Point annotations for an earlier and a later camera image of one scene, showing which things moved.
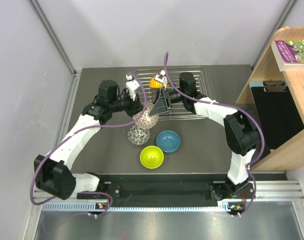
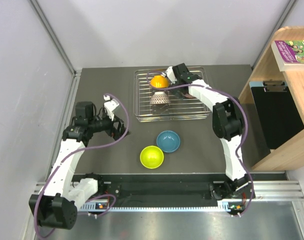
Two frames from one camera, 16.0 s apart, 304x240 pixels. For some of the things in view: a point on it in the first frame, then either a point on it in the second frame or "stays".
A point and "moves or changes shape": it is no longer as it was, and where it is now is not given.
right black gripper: [163, 104] → [174, 89]
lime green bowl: [151, 157] stays
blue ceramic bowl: [168, 141] stays
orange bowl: [154, 83] stays
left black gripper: [135, 106] → [112, 131]
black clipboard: [278, 115] stays
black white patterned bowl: [147, 120] moves or changes shape
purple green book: [293, 55] stays
